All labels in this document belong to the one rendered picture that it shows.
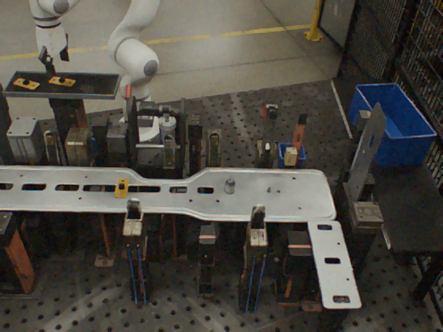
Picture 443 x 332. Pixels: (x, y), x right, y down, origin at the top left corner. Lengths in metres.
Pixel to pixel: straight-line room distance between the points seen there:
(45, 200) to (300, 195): 0.79
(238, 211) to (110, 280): 0.51
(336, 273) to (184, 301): 0.52
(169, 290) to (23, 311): 0.46
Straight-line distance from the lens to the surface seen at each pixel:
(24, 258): 1.57
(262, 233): 1.30
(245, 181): 1.50
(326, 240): 1.38
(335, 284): 1.30
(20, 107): 3.70
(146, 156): 1.63
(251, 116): 2.27
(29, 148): 1.60
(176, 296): 1.58
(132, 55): 1.74
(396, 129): 1.81
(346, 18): 4.08
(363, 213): 1.40
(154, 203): 1.42
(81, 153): 1.57
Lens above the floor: 2.05
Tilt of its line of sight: 43 degrees down
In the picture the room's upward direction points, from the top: 4 degrees clockwise
